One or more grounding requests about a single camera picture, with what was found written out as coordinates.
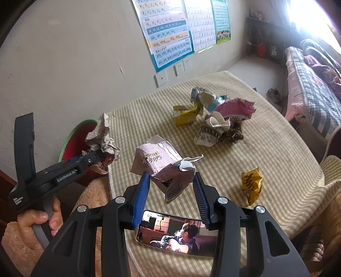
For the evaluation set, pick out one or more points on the light blue white wrapper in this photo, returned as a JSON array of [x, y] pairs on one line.
[[210, 100]]

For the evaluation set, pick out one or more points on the small white bottle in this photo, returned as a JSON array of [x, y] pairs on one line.
[[273, 51]]

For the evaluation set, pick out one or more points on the person's beige fuzzy clothing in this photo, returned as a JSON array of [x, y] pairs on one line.
[[88, 191]]

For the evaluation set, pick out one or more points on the golden yellow wrapper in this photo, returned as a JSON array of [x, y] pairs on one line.
[[251, 185]]

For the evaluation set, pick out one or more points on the red container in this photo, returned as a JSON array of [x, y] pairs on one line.
[[261, 50]]

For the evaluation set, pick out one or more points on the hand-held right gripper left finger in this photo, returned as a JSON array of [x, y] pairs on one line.
[[141, 199]]

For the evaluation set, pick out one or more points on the white carton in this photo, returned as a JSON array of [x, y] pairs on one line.
[[206, 135]]

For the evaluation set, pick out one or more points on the grey duvet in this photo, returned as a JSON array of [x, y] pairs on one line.
[[311, 46]]

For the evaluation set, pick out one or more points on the green bin with red inside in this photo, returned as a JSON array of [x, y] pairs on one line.
[[76, 145]]

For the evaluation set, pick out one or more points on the small yellow box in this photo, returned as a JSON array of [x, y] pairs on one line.
[[185, 115]]

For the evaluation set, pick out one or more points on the grey paper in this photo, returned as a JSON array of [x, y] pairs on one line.
[[102, 138]]

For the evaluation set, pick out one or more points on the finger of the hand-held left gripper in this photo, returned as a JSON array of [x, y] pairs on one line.
[[76, 159], [92, 161]]

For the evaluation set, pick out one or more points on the white round-hole wall socket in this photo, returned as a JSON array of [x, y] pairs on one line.
[[161, 79]]

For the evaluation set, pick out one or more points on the white wall power socket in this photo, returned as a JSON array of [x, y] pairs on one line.
[[179, 68], [188, 63]]

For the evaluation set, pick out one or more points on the pale pink carton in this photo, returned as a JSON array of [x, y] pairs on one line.
[[157, 159]]

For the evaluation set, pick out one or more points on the maroon blanket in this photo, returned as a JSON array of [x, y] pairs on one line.
[[325, 72]]

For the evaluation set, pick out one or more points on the white pink wall poster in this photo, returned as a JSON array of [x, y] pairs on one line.
[[199, 26]]

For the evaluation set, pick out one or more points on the grey shoe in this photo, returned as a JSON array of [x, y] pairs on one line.
[[274, 95]]

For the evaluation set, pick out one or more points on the brown patterned wrapper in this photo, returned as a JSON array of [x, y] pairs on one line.
[[235, 133]]

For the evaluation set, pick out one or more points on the bright window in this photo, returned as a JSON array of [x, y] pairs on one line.
[[311, 16]]

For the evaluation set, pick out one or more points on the person's left hand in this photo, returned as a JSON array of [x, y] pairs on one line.
[[32, 218]]

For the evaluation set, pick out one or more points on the bed with checked quilt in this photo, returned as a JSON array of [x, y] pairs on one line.
[[314, 90]]

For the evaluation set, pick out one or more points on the green chart wall poster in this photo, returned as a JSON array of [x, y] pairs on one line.
[[221, 18]]

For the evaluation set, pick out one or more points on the dark side desk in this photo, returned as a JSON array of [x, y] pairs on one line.
[[266, 23]]

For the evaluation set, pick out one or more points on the smartphone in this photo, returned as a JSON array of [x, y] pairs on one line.
[[175, 235]]

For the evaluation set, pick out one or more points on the blue letter wall poster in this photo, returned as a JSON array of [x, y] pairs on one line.
[[165, 34]]

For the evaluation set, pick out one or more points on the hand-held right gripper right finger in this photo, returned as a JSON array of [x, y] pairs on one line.
[[201, 199]]

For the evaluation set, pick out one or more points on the magenta wrapper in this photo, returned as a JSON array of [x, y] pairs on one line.
[[238, 108]]

